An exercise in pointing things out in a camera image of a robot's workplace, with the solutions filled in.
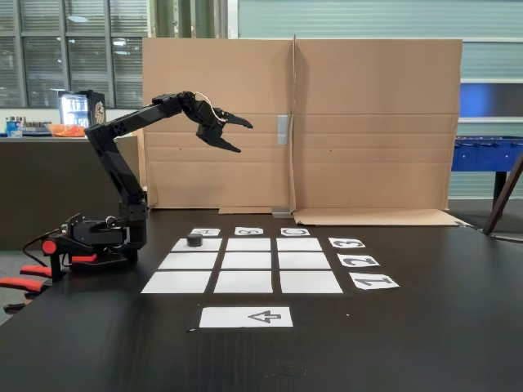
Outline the white paper grid square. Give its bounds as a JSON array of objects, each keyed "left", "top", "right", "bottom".
[
  {"left": 158, "top": 252, "right": 220, "bottom": 270},
  {"left": 212, "top": 270, "right": 274, "bottom": 294},
  {"left": 171, "top": 238, "right": 222, "bottom": 252},
  {"left": 220, "top": 252, "right": 273, "bottom": 270},
  {"left": 141, "top": 270, "right": 212, "bottom": 294},
  {"left": 277, "top": 252, "right": 332, "bottom": 270},
  {"left": 226, "top": 238, "right": 271, "bottom": 252},
  {"left": 276, "top": 238, "right": 324, "bottom": 252},
  {"left": 279, "top": 270, "right": 344, "bottom": 294}
]

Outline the brown cardboard panel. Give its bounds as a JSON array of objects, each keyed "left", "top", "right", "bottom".
[
  {"left": 141, "top": 37, "right": 297, "bottom": 216},
  {"left": 292, "top": 34, "right": 472, "bottom": 228}
]

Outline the black mini fridge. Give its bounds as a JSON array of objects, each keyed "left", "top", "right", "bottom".
[{"left": 58, "top": 90, "right": 110, "bottom": 128}]

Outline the orange snack bag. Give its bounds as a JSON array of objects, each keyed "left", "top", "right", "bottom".
[{"left": 46, "top": 123, "right": 87, "bottom": 138}]

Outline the paper label number 3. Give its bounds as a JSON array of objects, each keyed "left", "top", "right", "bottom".
[{"left": 329, "top": 238, "right": 366, "bottom": 250}]

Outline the dark counter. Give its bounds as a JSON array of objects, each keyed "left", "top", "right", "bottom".
[{"left": 0, "top": 136, "right": 142, "bottom": 252}]

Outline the white arrow paper sheet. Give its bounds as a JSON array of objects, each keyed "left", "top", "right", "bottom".
[{"left": 199, "top": 306, "right": 294, "bottom": 329}]

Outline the paper label number 2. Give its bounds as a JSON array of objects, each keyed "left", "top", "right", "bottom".
[{"left": 337, "top": 254, "right": 382, "bottom": 269}]

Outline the red black clamp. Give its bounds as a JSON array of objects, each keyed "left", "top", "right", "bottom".
[
  {"left": 40, "top": 238, "right": 99, "bottom": 283},
  {"left": 0, "top": 264, "right": 54, "bottom": 315}
]

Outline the paper label number 1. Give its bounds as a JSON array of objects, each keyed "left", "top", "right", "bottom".
[{"left": 350, "top": 274, "right": 400, "bottom": 292}]

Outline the blue foosball table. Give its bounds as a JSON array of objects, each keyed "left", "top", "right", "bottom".
[{"left": 450, "top": 134, "right": 523, "bottom": 212}]

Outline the brown wooden leg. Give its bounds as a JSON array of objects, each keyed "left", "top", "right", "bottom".
[{"left": 481, "top": 153, "right": 523, "bottom": 236}]

